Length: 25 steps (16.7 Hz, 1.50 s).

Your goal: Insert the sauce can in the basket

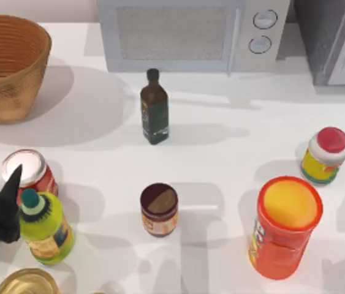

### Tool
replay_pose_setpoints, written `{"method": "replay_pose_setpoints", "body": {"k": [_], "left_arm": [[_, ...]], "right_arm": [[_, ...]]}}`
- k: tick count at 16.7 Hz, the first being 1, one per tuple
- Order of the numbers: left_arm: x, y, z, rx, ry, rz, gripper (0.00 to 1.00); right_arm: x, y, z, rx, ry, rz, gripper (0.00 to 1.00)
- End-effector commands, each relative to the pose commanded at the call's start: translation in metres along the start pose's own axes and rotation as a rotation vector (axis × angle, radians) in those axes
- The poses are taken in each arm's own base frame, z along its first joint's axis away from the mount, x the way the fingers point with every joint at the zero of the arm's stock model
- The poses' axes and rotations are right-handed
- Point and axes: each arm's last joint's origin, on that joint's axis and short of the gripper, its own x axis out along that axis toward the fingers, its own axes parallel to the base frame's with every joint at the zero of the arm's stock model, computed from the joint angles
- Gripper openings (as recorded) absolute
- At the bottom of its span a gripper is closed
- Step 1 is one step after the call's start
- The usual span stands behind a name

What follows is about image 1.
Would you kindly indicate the orange cylindrical can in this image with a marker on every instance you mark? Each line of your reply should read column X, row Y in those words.
column 282, row 232

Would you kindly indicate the dark brown jar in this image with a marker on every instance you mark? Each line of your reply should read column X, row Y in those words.
column 159, row 211

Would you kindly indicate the dark green glass bottle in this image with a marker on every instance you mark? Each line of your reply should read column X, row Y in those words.
column 154, row 110

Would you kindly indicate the woven brown basket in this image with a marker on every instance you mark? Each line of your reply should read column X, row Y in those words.
column 6, row 73

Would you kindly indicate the microwave knob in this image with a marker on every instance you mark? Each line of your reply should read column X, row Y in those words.
column 265, row 19
column 260, row 44

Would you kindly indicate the yellow bottle with red cap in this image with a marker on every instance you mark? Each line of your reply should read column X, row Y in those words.
column 323, row 156

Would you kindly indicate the grey cabinet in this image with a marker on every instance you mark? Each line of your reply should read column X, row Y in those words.
column 331, row 39

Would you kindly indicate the lime green bottle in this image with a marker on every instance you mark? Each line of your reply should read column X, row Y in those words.
column 48, row 229

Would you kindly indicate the red and white can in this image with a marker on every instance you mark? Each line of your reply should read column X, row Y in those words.
column 34, row 171

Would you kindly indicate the pale microwave oven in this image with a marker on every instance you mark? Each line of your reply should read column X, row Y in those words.
column 172, row 33

